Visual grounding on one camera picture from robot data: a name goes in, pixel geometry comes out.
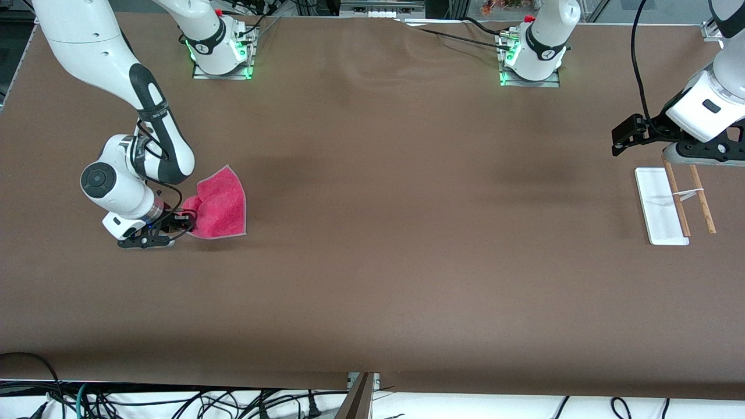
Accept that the teal floor cable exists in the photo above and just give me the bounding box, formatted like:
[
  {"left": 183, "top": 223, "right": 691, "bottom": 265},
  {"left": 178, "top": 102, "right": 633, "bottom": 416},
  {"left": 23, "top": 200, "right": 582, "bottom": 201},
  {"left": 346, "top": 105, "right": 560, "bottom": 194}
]
[{"left": 74, "top": 382, "right": 91, "bottom": 419}]

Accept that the brown table cover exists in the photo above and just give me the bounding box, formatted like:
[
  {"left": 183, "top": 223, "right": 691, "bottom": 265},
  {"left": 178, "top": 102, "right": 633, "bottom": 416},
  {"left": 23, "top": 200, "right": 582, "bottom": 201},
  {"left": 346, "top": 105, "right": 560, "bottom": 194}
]
[{"left": 0, "top": 12, "right": 745, "bottom": 401}]

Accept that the black base cable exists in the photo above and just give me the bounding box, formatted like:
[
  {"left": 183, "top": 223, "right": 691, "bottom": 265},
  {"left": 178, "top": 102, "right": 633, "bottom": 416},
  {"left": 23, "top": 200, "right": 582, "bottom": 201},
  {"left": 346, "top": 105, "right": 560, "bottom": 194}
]
[
  {"left": 402, "top": 21, "right": 514, "bottom": 52},
  {"left": 459, "top": 16, "right": 515, "bottom": 37}
]

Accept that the orange plant decoration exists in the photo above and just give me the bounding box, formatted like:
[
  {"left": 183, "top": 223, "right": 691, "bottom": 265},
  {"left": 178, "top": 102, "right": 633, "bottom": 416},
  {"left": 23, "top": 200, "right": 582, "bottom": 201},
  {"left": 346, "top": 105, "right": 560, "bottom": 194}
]
[{"left": 481, "top": 0, "right": 528, "bottom": 16}]

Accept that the pink towel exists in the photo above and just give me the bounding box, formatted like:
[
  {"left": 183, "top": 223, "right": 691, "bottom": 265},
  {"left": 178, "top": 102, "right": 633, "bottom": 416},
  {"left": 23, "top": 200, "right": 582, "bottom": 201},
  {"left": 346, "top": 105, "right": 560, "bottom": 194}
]
[{"left": 183, "top": 165, "right": 248, "bottom": 240}]

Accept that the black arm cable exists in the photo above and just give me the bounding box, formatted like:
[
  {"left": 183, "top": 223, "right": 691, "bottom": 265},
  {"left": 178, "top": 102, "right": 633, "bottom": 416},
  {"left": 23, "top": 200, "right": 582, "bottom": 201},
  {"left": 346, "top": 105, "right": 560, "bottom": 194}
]
[
  {"left": 134, "top": 116, "right": 197, "bottom": 241},
  {"left": 630, "top": 0, "right": 665, "bottom": 138}
]

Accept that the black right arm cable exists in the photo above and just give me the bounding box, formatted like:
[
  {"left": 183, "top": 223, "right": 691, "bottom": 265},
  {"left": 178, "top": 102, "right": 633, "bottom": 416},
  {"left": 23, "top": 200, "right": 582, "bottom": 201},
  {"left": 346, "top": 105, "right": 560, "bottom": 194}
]
[{"left": 134, "top": 116, "right": 197, "bottom": 241}]

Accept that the white rectangular tray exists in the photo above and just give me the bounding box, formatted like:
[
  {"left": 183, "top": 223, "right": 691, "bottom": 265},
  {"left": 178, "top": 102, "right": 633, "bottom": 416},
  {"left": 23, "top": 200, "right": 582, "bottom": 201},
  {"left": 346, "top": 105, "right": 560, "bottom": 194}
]
[{"left": 634, "top": 154, "right": 718, "bottom": 246}]

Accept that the thick black floor cable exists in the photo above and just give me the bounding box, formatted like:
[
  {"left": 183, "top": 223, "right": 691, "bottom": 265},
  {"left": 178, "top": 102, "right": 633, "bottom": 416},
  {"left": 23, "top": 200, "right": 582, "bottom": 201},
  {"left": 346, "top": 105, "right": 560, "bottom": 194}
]
[{"left": 0, "top": 351, "right": 63, "bottom": 408}]

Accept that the wooden table leg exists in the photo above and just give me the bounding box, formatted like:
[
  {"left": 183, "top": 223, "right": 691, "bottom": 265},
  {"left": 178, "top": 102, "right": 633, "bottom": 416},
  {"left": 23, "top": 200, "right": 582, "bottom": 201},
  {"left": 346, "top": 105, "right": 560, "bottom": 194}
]
[{"left": 336, "top": 372, "right": 374, "bottom": 419}]

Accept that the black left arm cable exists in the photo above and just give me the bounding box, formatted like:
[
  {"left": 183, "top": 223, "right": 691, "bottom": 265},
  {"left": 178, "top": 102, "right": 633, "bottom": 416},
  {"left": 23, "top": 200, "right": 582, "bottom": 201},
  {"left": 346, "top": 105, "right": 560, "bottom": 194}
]
[{"left": 630, "top": 0, "right": 665, "bottom": 138}]

